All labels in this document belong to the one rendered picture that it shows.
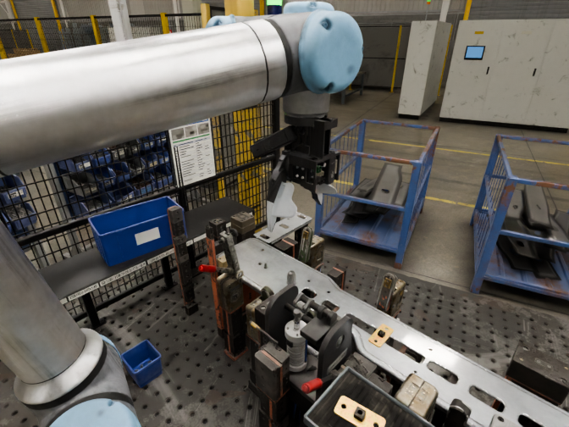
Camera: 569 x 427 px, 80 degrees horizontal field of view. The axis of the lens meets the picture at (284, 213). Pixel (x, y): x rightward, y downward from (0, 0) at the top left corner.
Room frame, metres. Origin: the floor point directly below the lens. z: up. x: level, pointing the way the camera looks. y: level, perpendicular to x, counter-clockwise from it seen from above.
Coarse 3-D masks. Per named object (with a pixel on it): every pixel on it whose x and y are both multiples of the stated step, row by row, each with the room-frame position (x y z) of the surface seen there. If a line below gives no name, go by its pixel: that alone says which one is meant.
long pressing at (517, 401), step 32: (256, 256) 1.07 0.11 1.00; (288, 256) 1.07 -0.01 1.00; (256, 288) 0.88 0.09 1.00; (320, 288) 0.88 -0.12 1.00; (384, 320) 0.74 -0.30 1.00; (384, 352) 0.62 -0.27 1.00; (448, 352) 0.62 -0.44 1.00; (448, 384) 0.53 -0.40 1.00; (480, 384) 0.53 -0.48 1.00; (512, 384) 0.53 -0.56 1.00; (480, 416) 0.45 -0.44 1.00; (512, 416) 0.45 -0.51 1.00; (544, 416) 0.45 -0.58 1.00
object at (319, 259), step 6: (312, 240) 1.11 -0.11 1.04; (318, 240) 1.11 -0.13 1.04; (312, 246) 1.07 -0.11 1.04; (318, 246) 1.09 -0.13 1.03; (312, 252) 1.07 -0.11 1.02; (318, 252) 1.10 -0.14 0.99; (312, 258) 1.07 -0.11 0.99; (318, 258) 1.11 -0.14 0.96; (312, 264) 1.07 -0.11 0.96; (318, 264) 1.10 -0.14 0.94; (318, 270) 1.12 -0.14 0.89; (306, 294) 1.08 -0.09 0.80; (312, 294) 1.08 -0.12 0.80
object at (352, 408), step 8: (344, 400) 0.38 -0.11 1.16; (336, 408) 0.37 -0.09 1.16; (352, 408) 0.37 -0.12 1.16; (360, 408) 0.36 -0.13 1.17; (344, 416) 0.35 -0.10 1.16; (352, 416) 0.35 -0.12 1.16; (360, 416) 0.35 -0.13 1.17; (368, 416) 0.35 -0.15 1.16; (376, 416) 0.35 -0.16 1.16; (360, 424) 0.34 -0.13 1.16; (368, 424) 0.34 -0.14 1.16
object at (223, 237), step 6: (222, 234) 0.88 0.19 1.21; (228, 234) 0.89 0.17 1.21; (234, 234) 0.89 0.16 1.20; (222, 240) 0.86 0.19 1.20; (228, 240) 0.86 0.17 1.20; (228, 246) 0.86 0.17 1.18; (234, 246) 0.88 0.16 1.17; (228, 252) 0.87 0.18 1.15; (234, 252) 0.88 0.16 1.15; (228, 258) 0.88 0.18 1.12; (234, 258) 0.87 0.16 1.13; (228, 264) 0.89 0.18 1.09; (234, 264) 0.87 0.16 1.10; (234, 270) 0.88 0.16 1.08
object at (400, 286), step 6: (396, 282) 0.86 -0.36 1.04; (402, 282) 0.86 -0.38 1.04; (396, 288) 0.83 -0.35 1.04; (402, 288) 0.85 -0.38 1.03; (378, 294) 0.83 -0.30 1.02; (396, 294) 0.81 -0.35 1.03; (402, 294) 0.85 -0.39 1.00; (396, 300) 0.82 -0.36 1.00; (390, 306) 0.80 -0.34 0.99; (396, 306) 0.83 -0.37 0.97; (384, 312) 0.81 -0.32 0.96; (390, 312) 0.80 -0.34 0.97; (396, 312) 0.84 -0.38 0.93; (396, 318) 0.86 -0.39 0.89; (390, 342) 0.84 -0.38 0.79
